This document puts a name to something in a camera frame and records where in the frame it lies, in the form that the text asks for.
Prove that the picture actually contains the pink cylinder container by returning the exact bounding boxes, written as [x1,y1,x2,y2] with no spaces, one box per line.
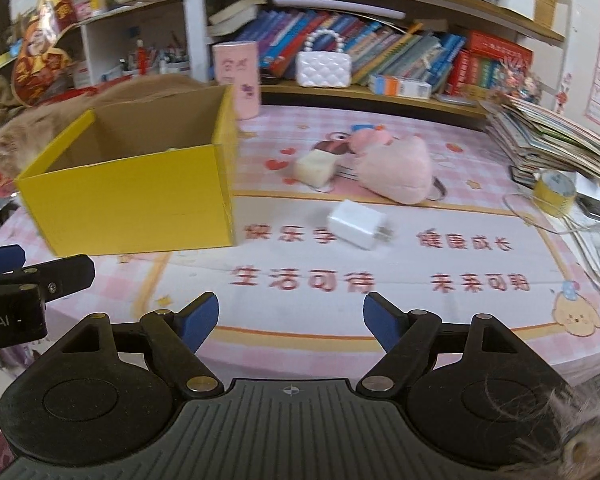
[211,40,262,121]

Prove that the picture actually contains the white quilted pearl-handle purse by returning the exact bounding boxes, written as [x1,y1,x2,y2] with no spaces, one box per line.
[295,29,353,88]

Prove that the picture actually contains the stack of picture books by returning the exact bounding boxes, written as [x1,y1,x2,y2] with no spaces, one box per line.
[482,97,600,186]

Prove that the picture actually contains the yellow tape roll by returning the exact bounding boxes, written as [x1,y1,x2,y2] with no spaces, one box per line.
[532,170,578,218]

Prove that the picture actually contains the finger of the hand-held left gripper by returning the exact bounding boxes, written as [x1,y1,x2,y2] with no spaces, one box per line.
[0,244,27,275]
[0,254,96,306]

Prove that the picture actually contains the orange white medicine box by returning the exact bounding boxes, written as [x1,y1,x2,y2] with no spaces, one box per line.
[367,74,432,99]

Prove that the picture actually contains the pink printed table mat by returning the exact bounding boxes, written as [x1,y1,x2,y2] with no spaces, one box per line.
[0,105,600,376]

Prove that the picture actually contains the black smartphone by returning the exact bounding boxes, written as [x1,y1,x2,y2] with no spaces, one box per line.
[575,192,600,223]

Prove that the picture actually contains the white paper roll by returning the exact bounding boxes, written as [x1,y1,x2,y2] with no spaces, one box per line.
[272,0,406,16]

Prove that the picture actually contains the pile of white papers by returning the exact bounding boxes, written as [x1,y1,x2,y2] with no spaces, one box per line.
[555,195,600,306]

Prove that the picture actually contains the yellow cardboard box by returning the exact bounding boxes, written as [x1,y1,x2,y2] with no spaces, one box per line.
[14,84,240,257]

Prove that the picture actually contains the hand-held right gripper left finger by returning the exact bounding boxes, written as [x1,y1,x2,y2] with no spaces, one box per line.
[60,291,224,399]

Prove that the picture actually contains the orange fluffy cat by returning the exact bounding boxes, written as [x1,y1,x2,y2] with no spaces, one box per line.
[0,75,211,186]

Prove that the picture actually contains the brown fleece blanket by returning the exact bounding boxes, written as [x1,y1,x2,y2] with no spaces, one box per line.
[0,77,28,133]

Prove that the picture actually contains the red boxed book set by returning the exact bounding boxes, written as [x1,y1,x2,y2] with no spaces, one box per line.
[447,30,535,106]

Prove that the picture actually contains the cups of pens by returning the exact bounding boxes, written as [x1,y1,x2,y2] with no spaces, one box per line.
[117,35,191,83]

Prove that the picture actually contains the pink plush with orange beak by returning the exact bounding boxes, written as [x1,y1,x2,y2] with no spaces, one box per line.
[349,124,398,153]

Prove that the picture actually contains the white charger plug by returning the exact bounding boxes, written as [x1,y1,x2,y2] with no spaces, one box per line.
[327,199,396,252]

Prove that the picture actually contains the row of yellow books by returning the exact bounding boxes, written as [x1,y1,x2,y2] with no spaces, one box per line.
[532,0,568,36]

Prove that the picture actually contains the white cable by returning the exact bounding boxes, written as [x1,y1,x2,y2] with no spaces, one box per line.
[502,192,600,242]

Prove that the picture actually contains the small white shelf unit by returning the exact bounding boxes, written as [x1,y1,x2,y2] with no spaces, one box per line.
[55,0,191,88]

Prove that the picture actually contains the wooden white bookshelf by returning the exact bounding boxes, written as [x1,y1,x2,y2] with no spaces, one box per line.
[182,0,573,121]

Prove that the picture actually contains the cartoon wall sticker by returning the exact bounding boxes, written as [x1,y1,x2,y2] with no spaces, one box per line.
[555,72,573,113]

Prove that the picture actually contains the red gold paper decoration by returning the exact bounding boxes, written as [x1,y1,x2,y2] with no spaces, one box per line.
[10,0,81,108]

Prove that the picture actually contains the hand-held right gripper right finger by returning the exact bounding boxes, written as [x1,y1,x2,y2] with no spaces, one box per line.
[355,291,531,398]

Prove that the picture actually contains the cream rectangular block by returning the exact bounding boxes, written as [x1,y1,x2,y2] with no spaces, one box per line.
[293,151,337,190]

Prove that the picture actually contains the stacked cream-paged thick books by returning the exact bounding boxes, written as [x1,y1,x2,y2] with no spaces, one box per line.
[207,0,268,38]

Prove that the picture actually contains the grey furry cloth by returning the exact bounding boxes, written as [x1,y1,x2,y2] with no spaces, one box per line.
[505,380,600,480]

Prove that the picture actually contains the large pink plush toy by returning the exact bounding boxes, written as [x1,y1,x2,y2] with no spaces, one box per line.
[355,134,433,206]

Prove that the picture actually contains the colourful glitter ornament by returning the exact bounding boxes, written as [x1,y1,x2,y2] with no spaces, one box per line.
[492,60,543,106]

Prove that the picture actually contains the row of slanted colourful books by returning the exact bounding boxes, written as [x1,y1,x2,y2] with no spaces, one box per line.
[252,7,468,96]

